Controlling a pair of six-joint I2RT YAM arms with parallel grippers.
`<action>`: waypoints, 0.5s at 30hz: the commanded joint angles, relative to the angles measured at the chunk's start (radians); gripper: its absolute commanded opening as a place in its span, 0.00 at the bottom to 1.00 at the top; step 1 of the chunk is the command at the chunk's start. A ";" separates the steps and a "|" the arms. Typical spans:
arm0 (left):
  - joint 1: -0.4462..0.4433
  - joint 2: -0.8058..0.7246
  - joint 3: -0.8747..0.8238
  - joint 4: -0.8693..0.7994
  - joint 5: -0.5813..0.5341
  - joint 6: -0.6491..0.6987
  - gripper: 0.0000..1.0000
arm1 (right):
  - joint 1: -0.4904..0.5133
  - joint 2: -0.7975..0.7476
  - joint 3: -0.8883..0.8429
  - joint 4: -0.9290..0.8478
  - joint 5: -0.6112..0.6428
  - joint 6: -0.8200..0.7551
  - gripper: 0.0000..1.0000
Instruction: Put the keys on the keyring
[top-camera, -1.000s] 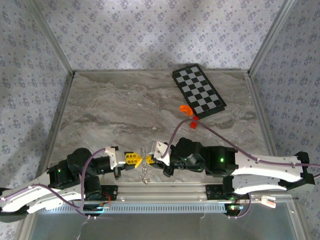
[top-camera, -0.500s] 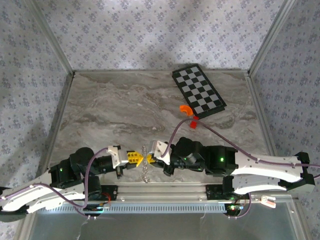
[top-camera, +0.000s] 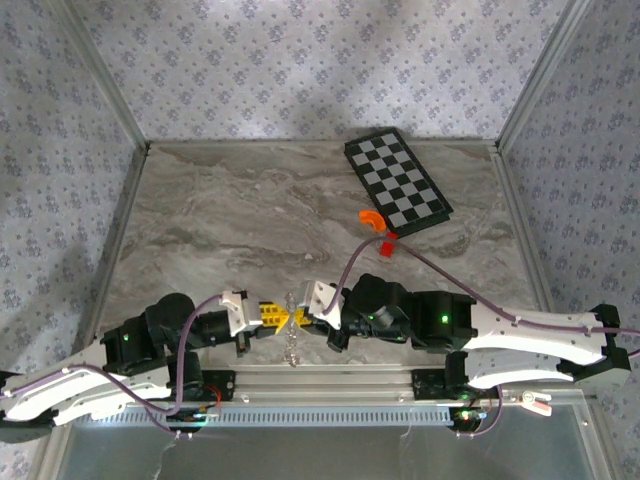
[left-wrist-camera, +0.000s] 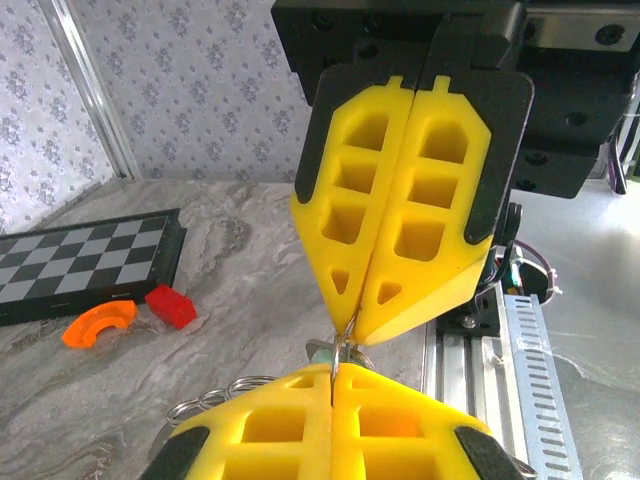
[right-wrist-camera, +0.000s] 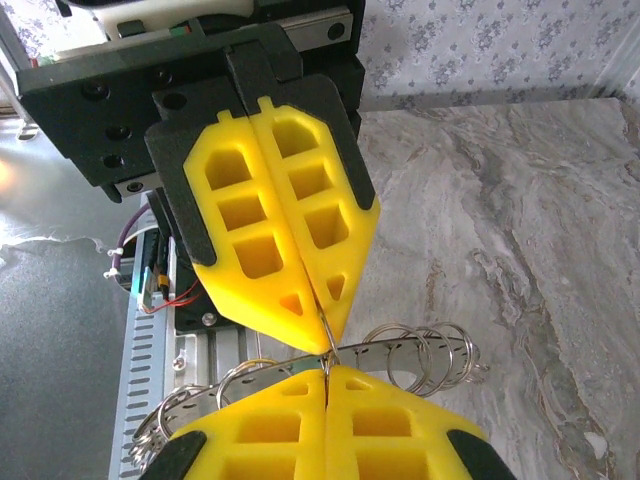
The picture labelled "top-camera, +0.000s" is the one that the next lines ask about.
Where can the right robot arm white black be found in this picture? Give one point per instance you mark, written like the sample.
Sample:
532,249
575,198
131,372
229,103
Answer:
525,335

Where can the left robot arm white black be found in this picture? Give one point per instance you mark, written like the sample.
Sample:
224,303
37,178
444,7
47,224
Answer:
50,400

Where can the aluminium extrusion beam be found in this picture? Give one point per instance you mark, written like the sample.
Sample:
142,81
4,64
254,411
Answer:
325,382

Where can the small red block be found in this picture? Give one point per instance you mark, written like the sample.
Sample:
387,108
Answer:
388,246

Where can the orange curved plastic piece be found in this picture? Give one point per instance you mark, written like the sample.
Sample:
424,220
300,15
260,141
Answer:
371,218

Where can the black white chessboard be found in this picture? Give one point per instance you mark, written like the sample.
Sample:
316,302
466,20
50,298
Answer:
400,185

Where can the grey metal sheet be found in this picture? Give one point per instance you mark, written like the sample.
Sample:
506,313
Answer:
325,455

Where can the white red tag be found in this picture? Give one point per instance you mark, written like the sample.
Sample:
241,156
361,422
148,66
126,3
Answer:
537,402

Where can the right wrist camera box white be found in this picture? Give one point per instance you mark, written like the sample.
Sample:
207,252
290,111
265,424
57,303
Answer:
320,300

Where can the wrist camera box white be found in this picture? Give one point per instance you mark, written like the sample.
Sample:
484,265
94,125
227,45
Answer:
240,312
320,300

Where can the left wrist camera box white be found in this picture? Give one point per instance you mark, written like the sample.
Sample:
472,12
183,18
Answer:
240,312

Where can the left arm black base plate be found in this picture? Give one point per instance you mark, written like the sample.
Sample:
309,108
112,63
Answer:
225,385

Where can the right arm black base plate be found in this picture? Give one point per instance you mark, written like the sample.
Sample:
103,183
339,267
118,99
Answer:
425,387

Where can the aluminium table edge rail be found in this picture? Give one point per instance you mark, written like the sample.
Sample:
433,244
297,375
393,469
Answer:
115,250
527,250

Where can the aluminium frame post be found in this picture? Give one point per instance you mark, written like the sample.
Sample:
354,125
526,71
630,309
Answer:
102,70
541,70

